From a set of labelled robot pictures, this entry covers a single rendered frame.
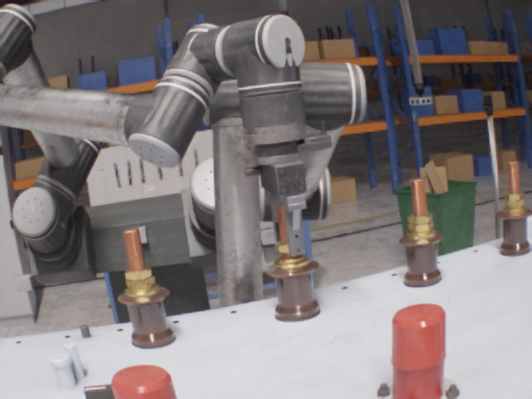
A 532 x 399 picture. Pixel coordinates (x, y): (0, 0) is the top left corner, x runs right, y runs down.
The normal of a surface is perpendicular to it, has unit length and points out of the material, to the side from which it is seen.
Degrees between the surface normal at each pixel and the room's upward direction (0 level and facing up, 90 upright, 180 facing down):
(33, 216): 60
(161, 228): 90
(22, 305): 90
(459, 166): 90
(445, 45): 90
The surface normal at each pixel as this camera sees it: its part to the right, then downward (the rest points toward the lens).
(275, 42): 0.66, 0.04
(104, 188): 0.27, 0.13
